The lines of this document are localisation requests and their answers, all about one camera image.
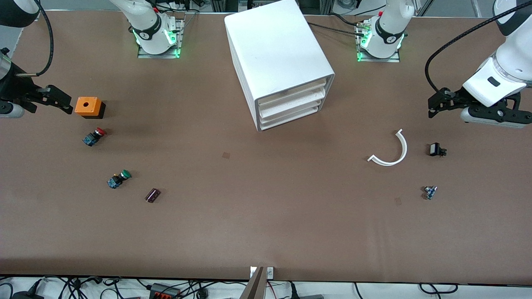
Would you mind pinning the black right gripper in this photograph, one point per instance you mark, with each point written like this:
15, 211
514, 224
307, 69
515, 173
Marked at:
16, 88

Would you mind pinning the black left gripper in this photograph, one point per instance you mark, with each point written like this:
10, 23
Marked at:
454, 98

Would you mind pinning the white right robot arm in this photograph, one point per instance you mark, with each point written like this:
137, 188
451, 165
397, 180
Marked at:
149, 25

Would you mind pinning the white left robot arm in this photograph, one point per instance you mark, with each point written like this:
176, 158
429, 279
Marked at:
511, 62

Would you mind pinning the small black electrical component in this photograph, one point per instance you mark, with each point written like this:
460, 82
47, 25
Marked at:
435, 149

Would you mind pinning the white curved plastic strip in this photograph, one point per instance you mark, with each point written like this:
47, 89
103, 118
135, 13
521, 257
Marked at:
404, 149

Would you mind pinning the small blue grey component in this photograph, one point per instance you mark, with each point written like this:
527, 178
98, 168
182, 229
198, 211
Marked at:
430, 192

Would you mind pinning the dark brown cylindrical capacitor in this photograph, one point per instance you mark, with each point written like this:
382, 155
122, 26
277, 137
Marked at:
152, 195

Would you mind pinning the black power plug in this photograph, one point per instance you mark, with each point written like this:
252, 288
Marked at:
25, 295

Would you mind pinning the black red power strip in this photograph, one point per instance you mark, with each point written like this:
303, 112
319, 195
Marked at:
164, 292

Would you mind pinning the orange button enclosure box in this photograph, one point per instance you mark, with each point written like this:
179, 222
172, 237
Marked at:
87, 106

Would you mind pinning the red push button switch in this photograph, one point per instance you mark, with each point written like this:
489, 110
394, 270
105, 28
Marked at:
93, 137

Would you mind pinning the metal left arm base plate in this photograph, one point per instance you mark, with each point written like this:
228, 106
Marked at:
378, 60

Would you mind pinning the green push button switch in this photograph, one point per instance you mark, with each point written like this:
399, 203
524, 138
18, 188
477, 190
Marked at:
116, 181

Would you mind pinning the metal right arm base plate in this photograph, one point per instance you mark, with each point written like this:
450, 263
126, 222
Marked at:
181, 37

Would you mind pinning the small white bracket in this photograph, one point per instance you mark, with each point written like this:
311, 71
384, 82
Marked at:
270, 273

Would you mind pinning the brown wooden post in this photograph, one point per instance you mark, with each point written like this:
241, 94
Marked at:
254, 288

